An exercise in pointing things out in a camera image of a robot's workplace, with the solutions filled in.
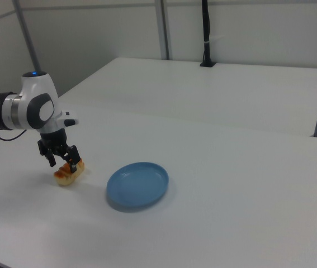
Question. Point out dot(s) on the white adjacent table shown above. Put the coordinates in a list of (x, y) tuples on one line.
[(203, 92)]

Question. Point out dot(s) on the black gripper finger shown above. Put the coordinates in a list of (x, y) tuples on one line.
[(51, 159), (73, 156)]

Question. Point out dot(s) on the black camera pole with base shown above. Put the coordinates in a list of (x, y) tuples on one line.
[(206, 28)]

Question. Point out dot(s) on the orange glazed bread loaf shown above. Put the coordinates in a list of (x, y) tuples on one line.
[(66, 178)]

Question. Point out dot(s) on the blue round plate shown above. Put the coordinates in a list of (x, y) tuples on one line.
[(138, 187)]

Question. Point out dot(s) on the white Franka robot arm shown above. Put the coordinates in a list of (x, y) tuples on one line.
[(35, 92)]

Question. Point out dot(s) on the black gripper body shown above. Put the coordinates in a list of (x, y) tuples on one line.
[(53, 139)]

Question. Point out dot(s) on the grey metal partition post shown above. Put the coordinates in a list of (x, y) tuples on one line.
[(163, 28), (27, 33)]

